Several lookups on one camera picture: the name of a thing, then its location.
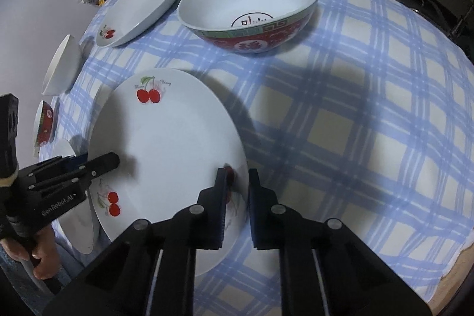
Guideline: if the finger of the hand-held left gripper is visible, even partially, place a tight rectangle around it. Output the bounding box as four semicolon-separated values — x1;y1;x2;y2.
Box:
28;152;121;196
18;154;89;178

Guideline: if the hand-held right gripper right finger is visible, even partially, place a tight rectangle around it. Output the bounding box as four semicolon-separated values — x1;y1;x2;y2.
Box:
248;168;432;316

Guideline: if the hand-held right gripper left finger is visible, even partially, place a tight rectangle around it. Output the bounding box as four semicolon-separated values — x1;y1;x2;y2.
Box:
42;168;232;316

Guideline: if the plain white plate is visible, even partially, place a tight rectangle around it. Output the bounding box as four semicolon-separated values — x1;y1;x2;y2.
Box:
51;138;100;255

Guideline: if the small red patterned bowl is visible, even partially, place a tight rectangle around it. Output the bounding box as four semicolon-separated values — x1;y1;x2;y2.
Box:
33;100;56;158

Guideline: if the white cherry print plate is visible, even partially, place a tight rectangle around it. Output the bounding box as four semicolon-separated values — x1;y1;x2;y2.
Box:
95;0;188;48
89;69;249;277

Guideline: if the plain white bowl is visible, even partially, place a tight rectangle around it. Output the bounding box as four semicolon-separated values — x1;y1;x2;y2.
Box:
41;35;83;97

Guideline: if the person's left hand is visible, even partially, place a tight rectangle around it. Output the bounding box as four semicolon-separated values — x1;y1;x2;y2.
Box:
0;229;60;280

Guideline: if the blue plaid tablecloth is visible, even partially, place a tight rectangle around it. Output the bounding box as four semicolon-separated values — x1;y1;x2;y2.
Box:
33;0;474;316

